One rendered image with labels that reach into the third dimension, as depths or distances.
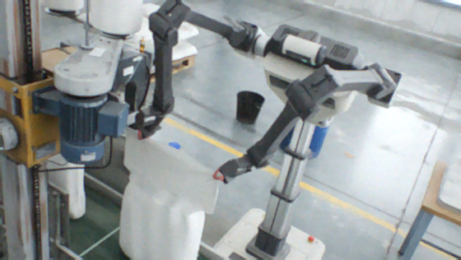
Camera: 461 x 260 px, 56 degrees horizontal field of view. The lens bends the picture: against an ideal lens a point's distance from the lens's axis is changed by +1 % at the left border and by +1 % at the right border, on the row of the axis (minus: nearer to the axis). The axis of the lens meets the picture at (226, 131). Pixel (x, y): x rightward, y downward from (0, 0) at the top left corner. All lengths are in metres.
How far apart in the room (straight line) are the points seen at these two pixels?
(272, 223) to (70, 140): 1.25
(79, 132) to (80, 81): 0.20
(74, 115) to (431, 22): 8.43
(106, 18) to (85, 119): 0.33
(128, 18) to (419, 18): 8.28
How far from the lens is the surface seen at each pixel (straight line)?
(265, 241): 2.43
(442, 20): 9.35
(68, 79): 1.39
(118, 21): 1.43
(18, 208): 1.85
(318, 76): 1.22
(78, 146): 1.51
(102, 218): 2.41
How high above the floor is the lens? 1.98
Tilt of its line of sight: 29 degrees down
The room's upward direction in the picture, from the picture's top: 11 degrees clockwise
